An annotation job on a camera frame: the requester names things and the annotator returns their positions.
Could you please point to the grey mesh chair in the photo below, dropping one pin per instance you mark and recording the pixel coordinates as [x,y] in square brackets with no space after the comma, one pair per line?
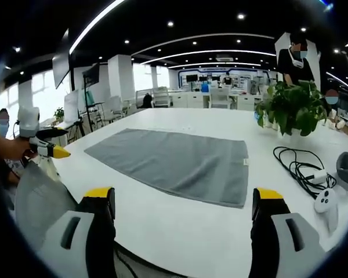
[37,202]

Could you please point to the hanging display screen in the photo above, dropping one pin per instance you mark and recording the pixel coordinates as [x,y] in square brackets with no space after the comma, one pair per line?
[61,63]

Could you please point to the white power adapter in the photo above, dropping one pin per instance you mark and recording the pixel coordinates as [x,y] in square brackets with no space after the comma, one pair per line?
[319,176]

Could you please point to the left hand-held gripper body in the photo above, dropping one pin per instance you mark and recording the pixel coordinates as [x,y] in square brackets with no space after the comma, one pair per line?
[28,121]

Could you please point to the black tripod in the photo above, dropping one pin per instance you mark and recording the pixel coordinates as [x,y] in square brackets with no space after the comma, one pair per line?
[78,127]

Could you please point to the small green plant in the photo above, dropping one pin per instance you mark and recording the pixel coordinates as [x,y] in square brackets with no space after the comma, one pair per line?
[59,113]

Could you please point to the green potted plant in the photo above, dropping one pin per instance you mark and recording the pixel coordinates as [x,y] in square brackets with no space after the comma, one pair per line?
[293,107]

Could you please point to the white table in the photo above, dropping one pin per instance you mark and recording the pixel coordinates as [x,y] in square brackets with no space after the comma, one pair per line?
[168,231]

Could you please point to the white rack cart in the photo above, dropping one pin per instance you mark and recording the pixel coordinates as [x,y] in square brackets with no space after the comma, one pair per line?
[161,97]

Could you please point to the black backpack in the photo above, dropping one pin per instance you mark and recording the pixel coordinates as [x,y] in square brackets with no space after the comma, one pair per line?
[147,101]

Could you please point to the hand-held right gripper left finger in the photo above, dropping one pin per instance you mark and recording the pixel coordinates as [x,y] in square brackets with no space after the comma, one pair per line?
[75,249]

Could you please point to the white handheld controller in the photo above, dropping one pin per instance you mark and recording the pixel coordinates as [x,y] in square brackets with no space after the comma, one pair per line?
[326,205]

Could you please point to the grey towel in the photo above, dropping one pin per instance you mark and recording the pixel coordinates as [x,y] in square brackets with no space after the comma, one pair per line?
[174,165]

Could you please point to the black board on stand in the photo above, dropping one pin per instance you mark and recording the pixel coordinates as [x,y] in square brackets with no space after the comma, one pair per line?
[92,75]

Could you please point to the white office chair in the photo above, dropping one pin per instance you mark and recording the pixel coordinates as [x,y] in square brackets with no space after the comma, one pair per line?
[114,107]
[219,98]

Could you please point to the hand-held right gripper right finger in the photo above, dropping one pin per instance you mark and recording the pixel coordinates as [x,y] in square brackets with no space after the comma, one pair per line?
[290,249]

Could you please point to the person's left hand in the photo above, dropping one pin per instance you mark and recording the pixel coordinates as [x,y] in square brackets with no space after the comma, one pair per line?
[18,149]

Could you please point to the cardboard boxes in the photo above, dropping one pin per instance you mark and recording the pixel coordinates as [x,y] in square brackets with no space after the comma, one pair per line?
[346,124]

